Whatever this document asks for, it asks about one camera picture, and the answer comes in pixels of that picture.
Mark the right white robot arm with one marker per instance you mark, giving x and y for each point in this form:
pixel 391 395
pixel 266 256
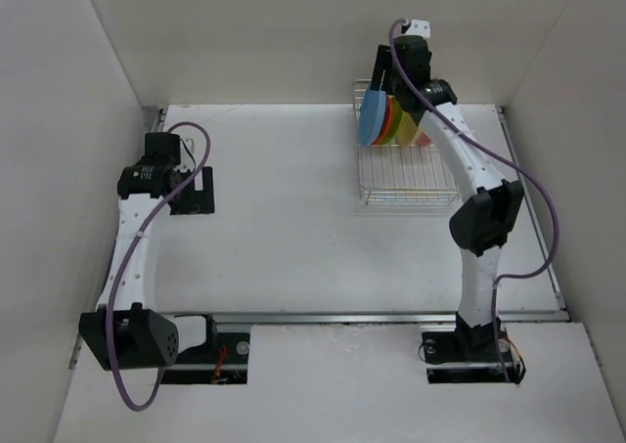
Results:
pixel 481 225

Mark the aluminium table rail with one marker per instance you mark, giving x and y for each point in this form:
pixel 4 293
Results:
pixel 291 243

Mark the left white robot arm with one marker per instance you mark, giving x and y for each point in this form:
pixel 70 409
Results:
pixel 125 330

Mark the green plastic plate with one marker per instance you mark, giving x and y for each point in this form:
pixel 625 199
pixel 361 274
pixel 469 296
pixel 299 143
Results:
pixel 398 127

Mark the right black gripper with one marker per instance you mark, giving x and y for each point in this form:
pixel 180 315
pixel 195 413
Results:
pixel 381 61

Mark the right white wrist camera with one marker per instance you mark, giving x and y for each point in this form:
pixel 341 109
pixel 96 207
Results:
pixel 415 28

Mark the pink plastic plate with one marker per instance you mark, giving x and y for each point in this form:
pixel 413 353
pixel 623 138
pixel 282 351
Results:
pixel 421 139

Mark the yellow plastic plate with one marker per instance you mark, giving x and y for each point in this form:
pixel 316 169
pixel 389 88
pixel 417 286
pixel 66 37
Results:
pixel 406 132

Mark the blue plastic plate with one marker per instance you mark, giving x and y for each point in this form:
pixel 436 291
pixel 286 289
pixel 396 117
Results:
pixel 372 113

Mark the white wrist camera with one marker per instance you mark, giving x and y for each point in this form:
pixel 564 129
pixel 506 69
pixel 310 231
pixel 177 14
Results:
pixel 415 28
pixel 188 146

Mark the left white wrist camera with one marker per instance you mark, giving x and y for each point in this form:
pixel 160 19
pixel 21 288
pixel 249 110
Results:
pixel 188 146

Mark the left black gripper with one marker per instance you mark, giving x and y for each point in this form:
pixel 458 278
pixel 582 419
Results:
pixel 199 201

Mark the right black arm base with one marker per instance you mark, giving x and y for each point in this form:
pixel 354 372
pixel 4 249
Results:
pixel 450 358

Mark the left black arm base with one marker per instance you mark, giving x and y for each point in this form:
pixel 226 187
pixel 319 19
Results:
pixel 221 361

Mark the orange plastic plate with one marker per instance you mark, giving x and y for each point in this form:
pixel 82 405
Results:
pixel 392 117

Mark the metal wire dish rack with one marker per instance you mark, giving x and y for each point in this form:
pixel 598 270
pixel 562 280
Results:
pixel 403 176

